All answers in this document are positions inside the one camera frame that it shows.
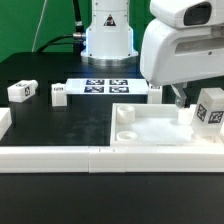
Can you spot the white square tabletop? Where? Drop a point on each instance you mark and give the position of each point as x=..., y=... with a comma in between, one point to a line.
x=156, y=125

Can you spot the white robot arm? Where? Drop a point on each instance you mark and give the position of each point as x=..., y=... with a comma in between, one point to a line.
x=183, y=43

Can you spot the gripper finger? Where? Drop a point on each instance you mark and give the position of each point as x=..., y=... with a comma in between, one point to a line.
x=180, y=95

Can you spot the white marker plate with tags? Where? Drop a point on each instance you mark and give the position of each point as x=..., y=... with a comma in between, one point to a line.
x=113, y=86

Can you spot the white U-shaped obstacle fence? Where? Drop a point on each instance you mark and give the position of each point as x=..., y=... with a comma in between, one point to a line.
x=100, y=159

